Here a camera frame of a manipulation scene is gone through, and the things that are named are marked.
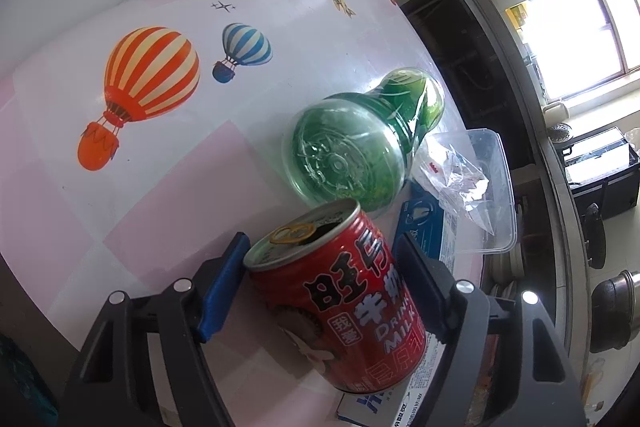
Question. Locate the red drink can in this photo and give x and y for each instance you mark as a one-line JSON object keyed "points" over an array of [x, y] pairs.
{"points": [[340, 307]]}

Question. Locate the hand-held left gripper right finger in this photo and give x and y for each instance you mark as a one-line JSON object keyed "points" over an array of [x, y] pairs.
{"points": [[420, 277]]}

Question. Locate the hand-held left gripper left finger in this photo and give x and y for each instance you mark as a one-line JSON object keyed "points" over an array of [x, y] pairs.
{"points": [[220, 297]]}

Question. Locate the blue and white box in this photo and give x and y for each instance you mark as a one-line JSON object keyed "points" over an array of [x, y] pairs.
{"points": [[425, 227]]}

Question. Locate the clear plastic food container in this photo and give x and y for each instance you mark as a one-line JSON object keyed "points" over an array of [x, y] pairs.
{"points": [[500, 207]]}

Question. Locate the balloon print tablecloth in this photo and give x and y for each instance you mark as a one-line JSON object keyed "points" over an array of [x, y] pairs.
{"points": [[150, 207]]}

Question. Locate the black wok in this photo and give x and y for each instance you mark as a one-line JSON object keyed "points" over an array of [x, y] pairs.
{"points": [[595, 234]]}

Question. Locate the dark teal cloth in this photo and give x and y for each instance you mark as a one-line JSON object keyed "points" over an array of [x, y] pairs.
{"points": [[20, 377]]}

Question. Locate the dark metal pot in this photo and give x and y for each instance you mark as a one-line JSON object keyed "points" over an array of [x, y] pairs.
{"points": [[612, 312]]}

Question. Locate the green plastic bottle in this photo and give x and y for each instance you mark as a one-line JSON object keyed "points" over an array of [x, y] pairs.
{"points": [[350, 147]]}

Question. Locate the clear plastic bag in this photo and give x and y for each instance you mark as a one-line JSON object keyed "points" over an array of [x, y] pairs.
{"points": [[450, 177]]}

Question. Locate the bright window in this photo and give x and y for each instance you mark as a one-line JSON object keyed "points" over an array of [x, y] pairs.
{"points": [[575, 37]]}

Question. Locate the black gas stove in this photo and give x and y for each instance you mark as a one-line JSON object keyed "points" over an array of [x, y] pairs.
{"points": [[600, 177]]}

